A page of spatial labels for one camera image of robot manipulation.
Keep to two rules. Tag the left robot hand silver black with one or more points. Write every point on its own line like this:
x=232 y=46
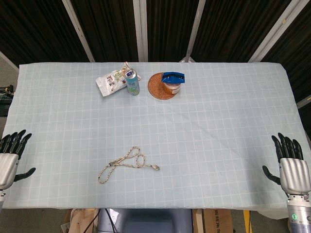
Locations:
x=8 y=167

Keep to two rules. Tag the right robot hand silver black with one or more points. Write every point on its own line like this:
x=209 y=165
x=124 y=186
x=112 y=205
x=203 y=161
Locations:
x=295 y=174

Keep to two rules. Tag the yellow strip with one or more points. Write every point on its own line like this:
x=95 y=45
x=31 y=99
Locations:
x=247 y=222

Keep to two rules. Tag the light wooden crate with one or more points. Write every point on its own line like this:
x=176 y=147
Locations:
x=79 y=222

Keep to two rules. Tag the brown cardboard box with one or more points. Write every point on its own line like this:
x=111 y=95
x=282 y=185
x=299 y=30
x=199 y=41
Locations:
x=216 y=221

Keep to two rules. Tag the light wooden board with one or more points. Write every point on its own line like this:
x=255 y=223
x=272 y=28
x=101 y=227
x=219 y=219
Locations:
x=198 y=221

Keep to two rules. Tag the light blue checked tablecloth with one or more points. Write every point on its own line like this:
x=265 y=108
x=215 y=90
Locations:
x=194 y=136

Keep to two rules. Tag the dark slatted curtain panel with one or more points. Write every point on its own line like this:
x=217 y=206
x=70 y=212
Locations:
x=36 y=29
x=109 y=24
x=298 y=48
x=230 y=24
x=167 y=24

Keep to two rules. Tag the white crumpled snack bag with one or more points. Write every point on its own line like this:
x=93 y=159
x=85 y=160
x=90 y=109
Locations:
x=109 y=83

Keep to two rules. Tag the blue-grey robot torso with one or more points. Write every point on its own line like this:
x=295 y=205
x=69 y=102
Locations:
x=145 y=221

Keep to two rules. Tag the tall light blue drink can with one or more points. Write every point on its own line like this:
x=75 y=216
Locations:
x=132 y=85

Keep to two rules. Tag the clear jar with orange contents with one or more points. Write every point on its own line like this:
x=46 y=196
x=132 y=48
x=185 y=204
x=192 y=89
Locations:
x=171 y=88

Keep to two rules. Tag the blue plastic pouch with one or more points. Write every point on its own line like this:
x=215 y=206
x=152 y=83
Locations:
x=173 y=77

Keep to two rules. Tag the round woven rattan coaster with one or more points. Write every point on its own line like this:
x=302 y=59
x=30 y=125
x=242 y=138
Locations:
x=155 y=87

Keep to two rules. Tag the white metal frame post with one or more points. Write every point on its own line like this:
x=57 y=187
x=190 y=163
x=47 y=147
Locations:
x=272 y=34
x=8 y=60
x=194 y=29
x=305 y=101
x=79 y=30
x=141 y=29

